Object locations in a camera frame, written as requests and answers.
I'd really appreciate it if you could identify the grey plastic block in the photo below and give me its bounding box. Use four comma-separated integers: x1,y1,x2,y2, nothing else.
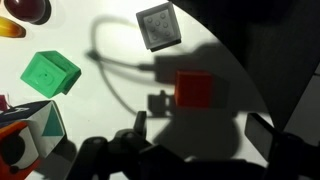
135,1,183,53

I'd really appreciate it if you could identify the green plastic block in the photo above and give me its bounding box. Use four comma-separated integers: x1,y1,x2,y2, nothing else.
19,49,83,100

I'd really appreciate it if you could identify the yellow toy banana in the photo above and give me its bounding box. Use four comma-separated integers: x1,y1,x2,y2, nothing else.
0,15,27,39

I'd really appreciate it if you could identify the dark red toy plum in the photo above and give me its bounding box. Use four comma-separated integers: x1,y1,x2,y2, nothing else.
3,0,48,24

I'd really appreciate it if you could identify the plush cube with teal triangle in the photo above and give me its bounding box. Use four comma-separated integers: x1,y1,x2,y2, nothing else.
0,99,68,159

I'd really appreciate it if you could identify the orange plastic block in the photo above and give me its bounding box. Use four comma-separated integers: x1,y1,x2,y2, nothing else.
174,69,214,109

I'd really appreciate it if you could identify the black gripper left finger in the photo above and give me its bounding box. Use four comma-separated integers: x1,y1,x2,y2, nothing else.
66,110,154,180

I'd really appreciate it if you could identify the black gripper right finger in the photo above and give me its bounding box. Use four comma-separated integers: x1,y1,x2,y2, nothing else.
244,113,320,180

